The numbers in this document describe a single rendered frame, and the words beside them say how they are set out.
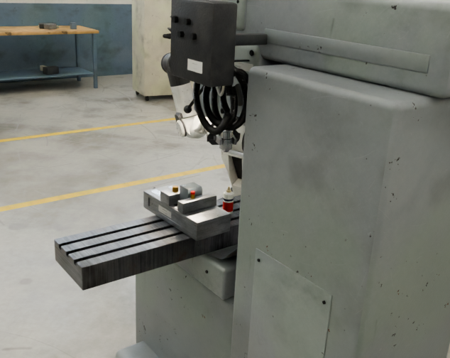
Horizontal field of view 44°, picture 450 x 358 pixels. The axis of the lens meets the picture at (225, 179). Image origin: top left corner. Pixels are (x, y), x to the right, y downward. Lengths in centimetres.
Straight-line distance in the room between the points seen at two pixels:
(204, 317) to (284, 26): 110
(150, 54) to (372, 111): 694
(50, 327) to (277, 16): 214
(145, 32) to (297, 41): 652
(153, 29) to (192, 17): 656
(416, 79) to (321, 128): 24
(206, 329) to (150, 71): 627
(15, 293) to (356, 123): 261
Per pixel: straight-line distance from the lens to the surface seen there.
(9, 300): 346
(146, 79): 812
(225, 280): 195
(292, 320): 161
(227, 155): 286
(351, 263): 138
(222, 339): 208
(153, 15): 805
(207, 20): 145
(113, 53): 1016
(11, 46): 952
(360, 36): 143
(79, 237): 197
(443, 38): 130
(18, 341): 312
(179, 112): 250
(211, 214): 197
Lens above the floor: 180
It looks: 20 degrees down
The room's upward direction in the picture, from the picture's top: 3 degrees clockwise
